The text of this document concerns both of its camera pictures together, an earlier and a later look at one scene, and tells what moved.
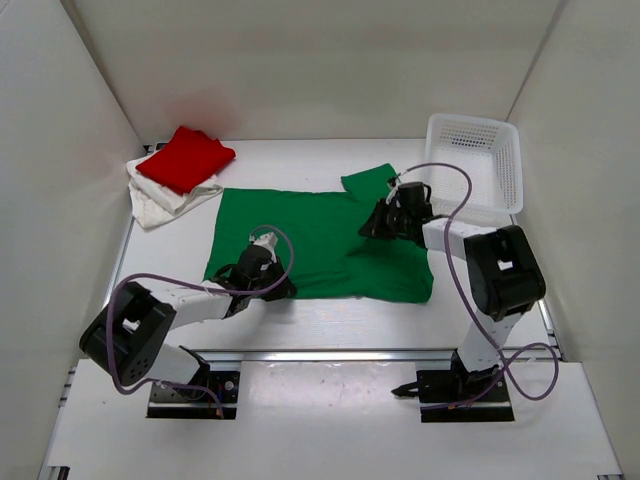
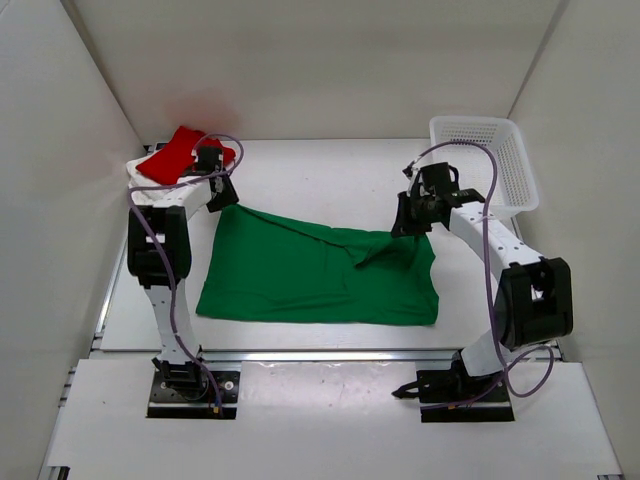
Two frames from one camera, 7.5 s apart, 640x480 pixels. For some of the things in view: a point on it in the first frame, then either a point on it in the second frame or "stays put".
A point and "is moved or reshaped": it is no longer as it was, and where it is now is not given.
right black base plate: x=435 y=387 stays put
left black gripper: x=285 y=288 -> x=230 y=196
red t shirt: x=189 y=156 stays put
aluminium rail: x=321 y=356 stays put
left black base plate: x=174 y=403 stays put
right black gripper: x=376 y=228 -> x=405 y=226
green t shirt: x=319 y=242 is moved or reshaped
